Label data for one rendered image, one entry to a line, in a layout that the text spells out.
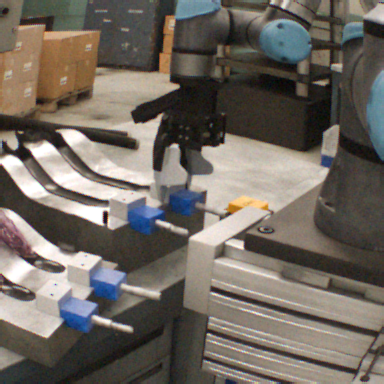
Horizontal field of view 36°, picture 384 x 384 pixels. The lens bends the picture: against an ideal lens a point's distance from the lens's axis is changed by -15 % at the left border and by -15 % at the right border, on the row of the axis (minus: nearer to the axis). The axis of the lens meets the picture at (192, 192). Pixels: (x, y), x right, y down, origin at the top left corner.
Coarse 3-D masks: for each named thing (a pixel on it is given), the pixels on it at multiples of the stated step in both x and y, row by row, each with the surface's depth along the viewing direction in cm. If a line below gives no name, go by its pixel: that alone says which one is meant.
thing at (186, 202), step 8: (152, 184) 112; (152, 192) 112; (168, 192) 110; (176, 192) 112; (184, 192) 112; (192, 192) 112; (168, 200) 111; (176, 200) 110; (184, 200) 109; (192, 200) 109; (200, 200) 112; (176, 208) 111; (184, 208) 110; (192, 208) 110; (200, 208) 110; (208, 208) 109; (216, 208) 109; (224, 216) 108
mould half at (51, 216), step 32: (64, 128) 136; (0, 160) 113; (64, 160) 123; (96, 160) 128; (0, 192) 114; (32, 192) 110; (96, 192) 114; (32, 224) 110; (64, 224) 105; (96, 224) 100; (128, 224) 102; (192, 224) 118; (128, 256) 104; (160, 256) 112
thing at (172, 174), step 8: (168, 152) 108; (176, 152) 107; (168, 160) 108; (176, 160) 107; (168, 168) 108; (176, 168) 107; (160, 176) 108; (168, 176) 108; (176, 176) 107; (184, 176) 106; (160, 184) 108; (168, 184) 108; (176, 184) 107; (184, 184) 106; (160, 192) 109; (160, 200) 110
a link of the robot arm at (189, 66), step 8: (176, 56) 102; (184, 56) 101; (192, 56) 101; (200, 56) 101; (208, 56) 101; (216, 56) 103; (176, 64) 102; (184, 64) 101; (192, 64) 101; (200, 64) 101; (208, 64) 102; (176, 72) 102; (184, 72) 102; (192, 72) 102; (200, 72) 102; (208, 72) 103
